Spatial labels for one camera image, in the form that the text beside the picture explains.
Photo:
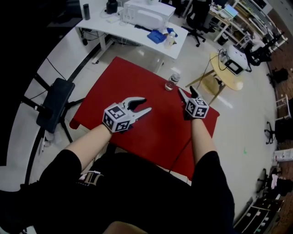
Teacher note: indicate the small clear bottle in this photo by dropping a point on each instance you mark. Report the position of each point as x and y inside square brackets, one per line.
[170, 41]

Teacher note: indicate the black jar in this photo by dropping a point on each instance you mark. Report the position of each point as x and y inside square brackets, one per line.
[111, 7]

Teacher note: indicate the white storage box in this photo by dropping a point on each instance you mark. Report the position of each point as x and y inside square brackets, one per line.
[283, 155]

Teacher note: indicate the white desk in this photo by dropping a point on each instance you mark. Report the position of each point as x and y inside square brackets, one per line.
[135, 37]

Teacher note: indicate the black swivel chair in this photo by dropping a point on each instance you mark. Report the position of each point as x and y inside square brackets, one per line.
[258, 54]

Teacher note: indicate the white crumpled paper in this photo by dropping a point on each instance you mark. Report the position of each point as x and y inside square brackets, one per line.
[51, 139]

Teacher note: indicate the black chair with star base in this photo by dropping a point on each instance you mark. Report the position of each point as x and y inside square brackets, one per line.
[281, 130]

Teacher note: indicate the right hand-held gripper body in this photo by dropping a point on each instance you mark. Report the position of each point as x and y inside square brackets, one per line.
[196, 108]

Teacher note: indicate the white device with screen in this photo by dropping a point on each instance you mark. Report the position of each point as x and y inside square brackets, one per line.
[235, 57]

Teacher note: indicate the black cylinder speaker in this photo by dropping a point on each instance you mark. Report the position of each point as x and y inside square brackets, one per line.
[86, 12]

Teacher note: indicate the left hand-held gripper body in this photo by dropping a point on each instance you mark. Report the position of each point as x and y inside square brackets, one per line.
[115, 117]

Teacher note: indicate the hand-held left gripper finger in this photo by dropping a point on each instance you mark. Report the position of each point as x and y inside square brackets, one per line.
[135, 101]
[143, 113]

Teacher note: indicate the black chair with clothes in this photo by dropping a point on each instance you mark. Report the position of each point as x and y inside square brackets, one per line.
[279, 182]

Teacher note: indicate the dark shelving unit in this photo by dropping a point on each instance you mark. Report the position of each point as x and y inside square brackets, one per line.
[258, 217]

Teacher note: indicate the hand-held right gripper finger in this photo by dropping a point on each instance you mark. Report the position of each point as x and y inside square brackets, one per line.
[194, 93]
[183, 96]

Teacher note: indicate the black flat panel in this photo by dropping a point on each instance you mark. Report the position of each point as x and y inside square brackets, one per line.
[56, 102]

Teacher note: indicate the open laptop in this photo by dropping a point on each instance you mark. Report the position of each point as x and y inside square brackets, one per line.
[230, 11]

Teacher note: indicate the clear plastic bottle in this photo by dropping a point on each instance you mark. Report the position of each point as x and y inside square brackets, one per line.
[172, 82]

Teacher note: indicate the blue box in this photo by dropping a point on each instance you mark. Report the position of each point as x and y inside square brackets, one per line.
[155, 37]

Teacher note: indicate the white frame stool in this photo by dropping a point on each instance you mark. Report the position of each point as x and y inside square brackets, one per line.
[282, 107]

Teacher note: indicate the black office chair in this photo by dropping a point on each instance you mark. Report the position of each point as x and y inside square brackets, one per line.
[199, 16]

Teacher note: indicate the light wooden desk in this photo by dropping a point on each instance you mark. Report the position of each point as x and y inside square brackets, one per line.
[220, 19]

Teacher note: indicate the red table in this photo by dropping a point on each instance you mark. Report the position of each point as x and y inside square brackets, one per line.
[128, 86]

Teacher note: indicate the person's left forearm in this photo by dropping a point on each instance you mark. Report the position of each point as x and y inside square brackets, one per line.
[89, 144]

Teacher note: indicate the person's black clothing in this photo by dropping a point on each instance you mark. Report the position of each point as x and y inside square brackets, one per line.
[137, 194]

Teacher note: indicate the black tripod stand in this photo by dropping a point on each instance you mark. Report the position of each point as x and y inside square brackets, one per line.
[66, 118]

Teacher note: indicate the round wooden side table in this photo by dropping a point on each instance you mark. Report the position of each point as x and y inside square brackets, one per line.
[226, 77]

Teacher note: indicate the white boxy machine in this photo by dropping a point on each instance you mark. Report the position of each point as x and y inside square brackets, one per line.
[148, 13]

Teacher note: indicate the person's right forearm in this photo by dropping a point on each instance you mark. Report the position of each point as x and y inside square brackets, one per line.
[202, 139]

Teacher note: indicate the person's bare leg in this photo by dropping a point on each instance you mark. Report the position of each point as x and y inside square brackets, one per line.
[124, 228]

